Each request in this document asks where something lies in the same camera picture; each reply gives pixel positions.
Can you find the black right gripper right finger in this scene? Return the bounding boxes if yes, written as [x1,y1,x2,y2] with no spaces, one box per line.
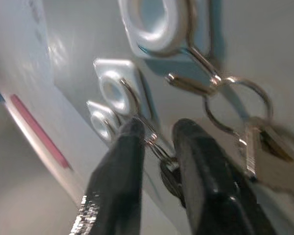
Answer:
[172,118,285,235]

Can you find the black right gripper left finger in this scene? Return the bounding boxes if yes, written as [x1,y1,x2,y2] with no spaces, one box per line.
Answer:
[70,117,147,235]

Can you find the dark key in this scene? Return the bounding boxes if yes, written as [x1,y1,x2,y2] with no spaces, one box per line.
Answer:
[137,117,190,211]

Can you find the keys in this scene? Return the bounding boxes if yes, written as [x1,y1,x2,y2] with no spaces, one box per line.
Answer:
[202,75,294,196]

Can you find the white adhesive wall hook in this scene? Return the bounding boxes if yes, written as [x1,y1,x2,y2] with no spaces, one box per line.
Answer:
[117,0,224,96]
[86,100,128,145]
[93,58,158,123]

